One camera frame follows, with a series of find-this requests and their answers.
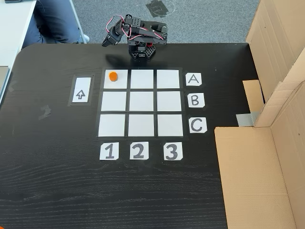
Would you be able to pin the round orange token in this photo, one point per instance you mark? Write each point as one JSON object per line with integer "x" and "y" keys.
{"x": 113, "y": 76}

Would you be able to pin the white nine-square paper grid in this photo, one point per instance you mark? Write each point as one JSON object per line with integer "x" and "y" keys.
{"x": 140, "y": 102}

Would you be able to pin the white metal leg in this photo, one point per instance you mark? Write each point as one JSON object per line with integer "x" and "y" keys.
{"x": 77, "y": 21}

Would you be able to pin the dark floor tape patch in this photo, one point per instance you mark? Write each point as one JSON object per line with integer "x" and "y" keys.
{"x": 158, "y": 8}

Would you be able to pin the white arrow paper sheet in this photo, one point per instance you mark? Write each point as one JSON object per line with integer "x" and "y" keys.
{"x": 81, "y": 89}

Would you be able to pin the person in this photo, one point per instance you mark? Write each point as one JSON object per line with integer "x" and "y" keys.
{"x": 52, "y": 21}

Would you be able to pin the clear tape scraps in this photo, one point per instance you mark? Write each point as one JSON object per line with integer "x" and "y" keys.
{"x": 45, "y": 112}

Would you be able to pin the white table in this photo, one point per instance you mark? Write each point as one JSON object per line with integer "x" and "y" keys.
{"x": 12, "y": 28}

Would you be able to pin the paper label letter B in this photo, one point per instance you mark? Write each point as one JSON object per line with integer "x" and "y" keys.
{"x": 196, "y": 100}

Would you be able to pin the paper label number 2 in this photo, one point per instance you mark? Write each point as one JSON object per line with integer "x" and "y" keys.
{"x": 139, "y": 150}

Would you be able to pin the paper label letter C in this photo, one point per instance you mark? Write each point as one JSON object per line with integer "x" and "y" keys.
{"x": 197, "y": 125}

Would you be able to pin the paper label number 3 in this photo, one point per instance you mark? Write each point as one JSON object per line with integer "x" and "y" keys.
{"x": 173, "y": 151}

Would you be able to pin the brown cardboard panel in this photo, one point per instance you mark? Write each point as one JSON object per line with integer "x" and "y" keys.
{"x": 274, "y": 35}
{"x": 252, "y": 179}

